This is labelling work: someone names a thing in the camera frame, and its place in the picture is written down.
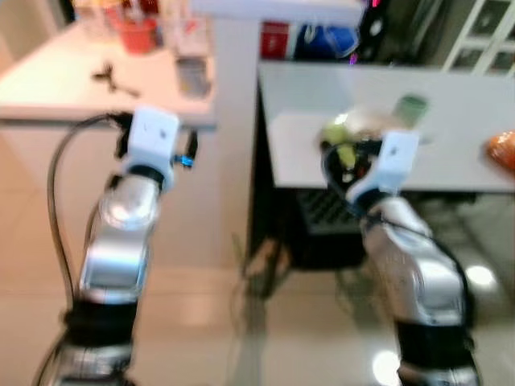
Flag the white table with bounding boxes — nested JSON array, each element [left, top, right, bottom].
[[0, 18, 220, 131]]

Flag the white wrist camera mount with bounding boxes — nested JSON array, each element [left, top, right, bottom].
[[346, 129, 422, 207], [123, 105, 182, 191]]

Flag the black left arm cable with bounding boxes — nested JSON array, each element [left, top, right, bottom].
[[46, 112, 123, 308]]

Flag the red cup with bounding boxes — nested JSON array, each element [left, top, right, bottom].
[[107, 6, 159, 56]]

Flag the white lattice cabinet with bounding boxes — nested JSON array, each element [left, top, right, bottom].
[[441, 0, 515, 75]]

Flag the grey table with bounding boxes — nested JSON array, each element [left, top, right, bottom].
[[257, 60, 515, 195]]

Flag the orange plastic object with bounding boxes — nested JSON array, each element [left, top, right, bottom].
[[484, 130, 515, 175]]

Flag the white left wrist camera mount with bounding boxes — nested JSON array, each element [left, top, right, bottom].
[[123, 105, 182, 191]]

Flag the grey glass tumbler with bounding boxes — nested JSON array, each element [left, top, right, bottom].
[[175, 54, 212, 100]]

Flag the green cup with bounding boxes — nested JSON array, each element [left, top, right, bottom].
[[392, 93, 431, 130]]

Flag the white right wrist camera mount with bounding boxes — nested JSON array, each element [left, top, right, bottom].
[[346, 129, 422, 207]]

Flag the blue bag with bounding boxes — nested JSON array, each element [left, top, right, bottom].
[[293, 23, 360, 62]]

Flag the red box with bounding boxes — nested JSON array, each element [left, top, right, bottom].
[[259, 21, 291, 62]]

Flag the black ribbed box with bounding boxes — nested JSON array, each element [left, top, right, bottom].
[[290, 190, 365, 271]]

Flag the light green plate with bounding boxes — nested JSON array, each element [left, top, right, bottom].
[[320, 105, 407, 168]]

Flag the small black tool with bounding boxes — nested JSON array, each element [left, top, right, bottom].
[[92, 62, 139, 98]]

